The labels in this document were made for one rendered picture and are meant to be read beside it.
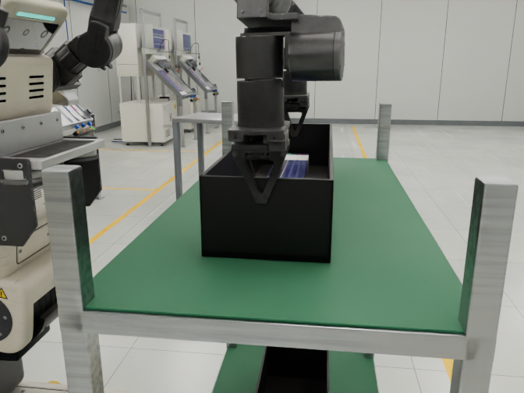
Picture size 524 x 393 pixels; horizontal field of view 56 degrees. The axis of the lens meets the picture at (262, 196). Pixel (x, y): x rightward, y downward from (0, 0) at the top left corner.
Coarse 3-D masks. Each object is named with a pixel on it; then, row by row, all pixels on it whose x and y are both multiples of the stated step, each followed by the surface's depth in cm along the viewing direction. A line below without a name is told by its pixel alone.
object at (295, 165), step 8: (288, 160) 107; (296, 160) 107; (304, 160) 107; (288, 168) 98; (296, 168) 98; (304, 168) 98; (280, 176) 92; (288, 176) 92; (296, 176) 92; (304, 176) 94
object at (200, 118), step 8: (200, 112) 401; (176, 120) 362; (184, 120) 360; (192, 120) 358; (200, 120) 355; (208, 120) 353; (216, 120) 352; (176, 128) 363; (200, 128) 402; (176, 136) 365; (200, 136) 404; (176, 144) 367; (200, 144) 406; (176, 152) 368; (200, 152) 408; (176, 160) 370; (200, 160) 409; (176, 168) 372; (200, 168) 411; (176, 176) 374; (176, 184) 375; (176, 192) 377
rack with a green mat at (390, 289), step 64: (384, 128) 128; (64, 192) 49; (192, 192) 98; (384, 192) 98; (512, 192) 43; (64, 256) 51; (128, 256) 66; (192, 256) 66; (384, 256) 66; (64, 320) 53; (128, 320) 52; (192, 320) 51; (256, 320) 50; (320, 320) 50; (384, 320) 50; (448, 320) 50; (256, 384) 134
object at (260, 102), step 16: (240, 80) 60; (256, 80) 56; (272, 80) 57; (240, 96) 58; (256, 96) 57; (272, 96) 57; (240, 112) 58; (256, 112) 57; (272, 112) 58; (240, 128) 57; (256, 128) 57; (272, 128) 57; (288, 128) 61
